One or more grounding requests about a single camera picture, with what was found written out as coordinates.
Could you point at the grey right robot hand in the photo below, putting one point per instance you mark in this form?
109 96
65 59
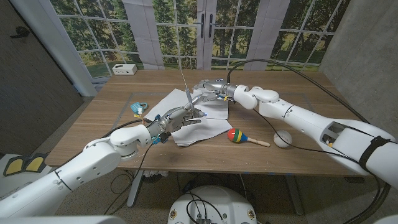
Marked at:
217 87

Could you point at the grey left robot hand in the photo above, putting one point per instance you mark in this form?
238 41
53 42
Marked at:
174 119

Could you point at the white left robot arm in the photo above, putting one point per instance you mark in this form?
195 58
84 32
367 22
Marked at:
87 165

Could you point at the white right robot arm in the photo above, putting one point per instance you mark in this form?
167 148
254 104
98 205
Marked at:
311 121

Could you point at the teal toy padlock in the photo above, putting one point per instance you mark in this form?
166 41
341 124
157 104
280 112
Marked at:
136 107

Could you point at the colourful wooden maraca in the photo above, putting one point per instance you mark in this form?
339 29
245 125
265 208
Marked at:
236 135

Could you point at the white power strip box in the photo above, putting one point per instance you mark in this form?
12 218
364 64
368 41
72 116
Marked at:
124 69

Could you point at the printed window backdrop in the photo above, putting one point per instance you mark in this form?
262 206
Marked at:
174 31

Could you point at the white table leg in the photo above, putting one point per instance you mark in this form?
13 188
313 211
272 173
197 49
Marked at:
135 186

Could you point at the white baseball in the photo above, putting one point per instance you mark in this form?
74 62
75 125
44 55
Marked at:
281 138

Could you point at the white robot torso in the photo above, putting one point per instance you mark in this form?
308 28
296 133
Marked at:
214 202

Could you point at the grey table leg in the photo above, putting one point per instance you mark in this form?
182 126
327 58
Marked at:
293 193

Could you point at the white pillar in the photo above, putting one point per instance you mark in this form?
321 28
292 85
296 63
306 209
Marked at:
56 40

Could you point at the yellow and black pad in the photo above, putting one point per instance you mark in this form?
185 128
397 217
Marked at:
35 163
14 166

